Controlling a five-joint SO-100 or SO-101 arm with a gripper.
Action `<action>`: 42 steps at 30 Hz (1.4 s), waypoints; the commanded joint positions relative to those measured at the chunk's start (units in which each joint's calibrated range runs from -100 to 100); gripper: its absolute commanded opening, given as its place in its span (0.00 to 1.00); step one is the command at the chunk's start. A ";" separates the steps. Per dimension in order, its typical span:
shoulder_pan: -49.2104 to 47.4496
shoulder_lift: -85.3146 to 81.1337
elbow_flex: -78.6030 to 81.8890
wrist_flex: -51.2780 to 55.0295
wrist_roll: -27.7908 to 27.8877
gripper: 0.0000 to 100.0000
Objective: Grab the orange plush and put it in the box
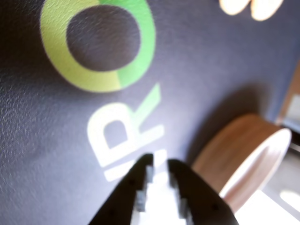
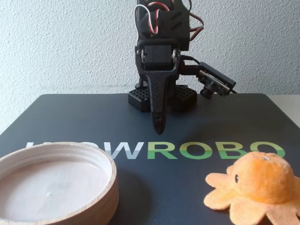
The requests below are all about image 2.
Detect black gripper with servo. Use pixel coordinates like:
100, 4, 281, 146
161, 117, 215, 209
135, 37, 190, 136

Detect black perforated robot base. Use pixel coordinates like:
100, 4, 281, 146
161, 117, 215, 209
127, 83, 198, 113

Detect orange octopus plush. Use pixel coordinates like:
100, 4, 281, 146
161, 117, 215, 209
203, 151, 300, 225

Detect dark mat with printed logo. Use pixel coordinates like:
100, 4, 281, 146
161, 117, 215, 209
0, 93, 300, 225

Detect black camera usb cable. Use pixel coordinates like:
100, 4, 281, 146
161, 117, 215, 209
180, 55, 203, 67

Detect small black gripper camera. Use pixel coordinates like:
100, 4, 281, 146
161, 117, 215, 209
179, 61, 237, 99

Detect red white black servo cable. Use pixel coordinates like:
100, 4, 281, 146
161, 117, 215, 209
134, 1, 170, 45

